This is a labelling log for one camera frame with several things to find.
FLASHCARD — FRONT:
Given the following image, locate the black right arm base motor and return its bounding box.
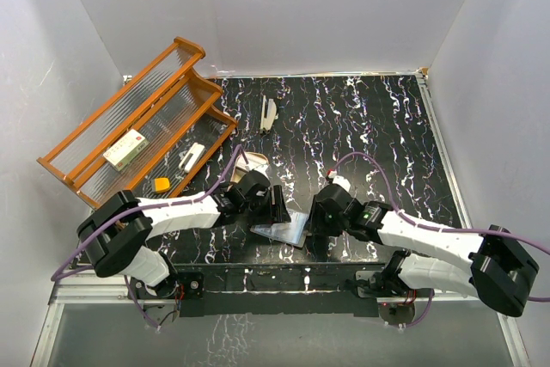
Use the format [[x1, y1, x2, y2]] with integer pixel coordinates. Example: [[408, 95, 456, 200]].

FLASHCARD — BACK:
[[341, 268, 435, 309]]

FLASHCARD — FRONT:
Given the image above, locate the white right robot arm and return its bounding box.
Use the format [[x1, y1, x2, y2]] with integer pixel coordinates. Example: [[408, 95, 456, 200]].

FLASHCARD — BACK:
[[306, 183, 539, 317]]

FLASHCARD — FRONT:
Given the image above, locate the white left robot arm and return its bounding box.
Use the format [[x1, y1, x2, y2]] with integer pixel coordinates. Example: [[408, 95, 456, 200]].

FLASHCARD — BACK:
[[76, 170, 291, 297]]

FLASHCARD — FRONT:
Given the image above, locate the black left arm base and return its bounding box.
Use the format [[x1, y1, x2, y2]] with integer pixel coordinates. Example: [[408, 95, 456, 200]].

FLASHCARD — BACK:
[[128, 267, 205, 329]]

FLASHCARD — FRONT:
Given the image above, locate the beige oval plastic tray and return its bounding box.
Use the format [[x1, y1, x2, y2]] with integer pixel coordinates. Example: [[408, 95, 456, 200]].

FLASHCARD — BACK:
[[230, 151, 269, 183]]

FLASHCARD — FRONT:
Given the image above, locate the white stapler near rack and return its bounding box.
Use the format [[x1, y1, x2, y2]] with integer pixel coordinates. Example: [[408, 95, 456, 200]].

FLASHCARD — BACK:
[[178, 142, 205, 174]]

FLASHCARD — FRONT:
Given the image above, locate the white stapler on table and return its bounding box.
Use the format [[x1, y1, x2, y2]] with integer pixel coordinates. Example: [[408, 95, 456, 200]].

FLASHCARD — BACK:
[[260, 95, 278, 134]]

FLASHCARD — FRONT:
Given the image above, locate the orange yellow small object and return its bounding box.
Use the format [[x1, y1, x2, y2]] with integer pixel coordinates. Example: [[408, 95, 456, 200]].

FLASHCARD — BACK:
[[153, 177, 171, 193]]

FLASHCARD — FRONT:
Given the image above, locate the orange wooden rack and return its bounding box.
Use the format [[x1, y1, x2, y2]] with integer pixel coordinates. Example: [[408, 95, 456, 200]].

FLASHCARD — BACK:
[[37, 37, 237, 209]]

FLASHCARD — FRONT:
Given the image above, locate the white box on rack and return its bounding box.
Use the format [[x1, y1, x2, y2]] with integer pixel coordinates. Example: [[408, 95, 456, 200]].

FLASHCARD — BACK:
[[103, 129, 149, 171]]

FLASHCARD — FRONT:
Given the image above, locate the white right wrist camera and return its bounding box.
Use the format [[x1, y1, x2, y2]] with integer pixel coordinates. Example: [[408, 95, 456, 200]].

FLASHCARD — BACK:
[[327, 169, 351, 192]]

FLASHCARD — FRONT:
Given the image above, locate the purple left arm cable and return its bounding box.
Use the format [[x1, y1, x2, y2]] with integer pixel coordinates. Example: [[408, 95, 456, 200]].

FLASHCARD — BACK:
[[51, 144, 248, 327]]

